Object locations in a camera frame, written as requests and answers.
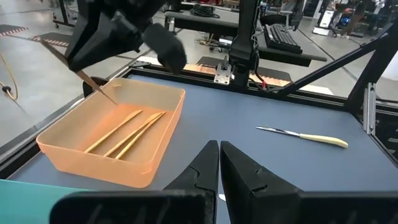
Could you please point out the black frame clamp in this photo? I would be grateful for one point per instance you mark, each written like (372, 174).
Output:
(88, 88)

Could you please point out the teal plastic bin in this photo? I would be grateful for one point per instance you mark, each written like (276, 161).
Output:
(25, 202)

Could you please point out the black aluminium table frame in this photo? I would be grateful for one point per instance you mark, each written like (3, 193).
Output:
(326, 67)

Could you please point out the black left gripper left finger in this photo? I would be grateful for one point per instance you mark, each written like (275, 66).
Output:
(205, 174)

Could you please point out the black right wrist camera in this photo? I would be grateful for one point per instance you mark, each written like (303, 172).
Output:
(166, 46)

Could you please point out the silver metal bracket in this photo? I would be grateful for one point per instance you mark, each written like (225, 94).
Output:
(222, 74)

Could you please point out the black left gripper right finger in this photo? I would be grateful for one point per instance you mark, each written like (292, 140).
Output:
(248, 193)

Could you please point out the orange plastic bin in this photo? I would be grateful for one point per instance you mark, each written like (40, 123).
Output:
(93, 168)

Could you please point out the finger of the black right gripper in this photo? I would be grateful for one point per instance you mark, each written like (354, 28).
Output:
(115, 40)
(82, 37)

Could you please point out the black keyboard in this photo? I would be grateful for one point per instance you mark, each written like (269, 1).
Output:
(281, 37)

